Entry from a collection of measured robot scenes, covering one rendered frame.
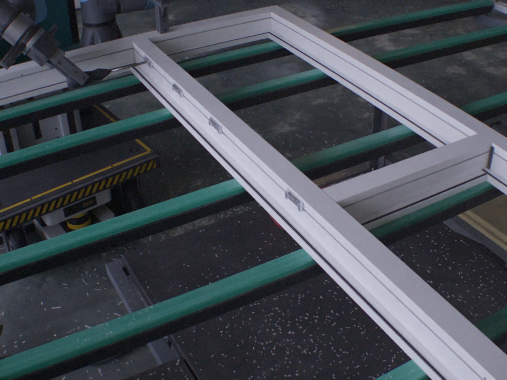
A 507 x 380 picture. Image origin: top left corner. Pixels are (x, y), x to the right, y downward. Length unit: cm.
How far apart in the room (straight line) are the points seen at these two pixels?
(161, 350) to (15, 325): 102
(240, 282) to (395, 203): 32
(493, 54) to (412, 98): 285
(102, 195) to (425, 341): 164
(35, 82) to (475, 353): 124
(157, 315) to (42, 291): 143
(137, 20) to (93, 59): 299
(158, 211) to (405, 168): 45
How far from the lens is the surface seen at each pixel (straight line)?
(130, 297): 146
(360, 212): 112
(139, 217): 117
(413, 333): 94
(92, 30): 227
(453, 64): 403
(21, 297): 239
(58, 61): 153
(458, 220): 165
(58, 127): 257
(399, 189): 116
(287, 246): 152
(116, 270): 154
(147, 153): 241
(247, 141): 123
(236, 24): 185
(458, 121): 135
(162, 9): 173
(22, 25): 155
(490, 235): 157
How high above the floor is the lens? 156
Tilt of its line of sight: 34 degrees down
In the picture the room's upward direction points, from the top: 1 degrees counter-clockwise
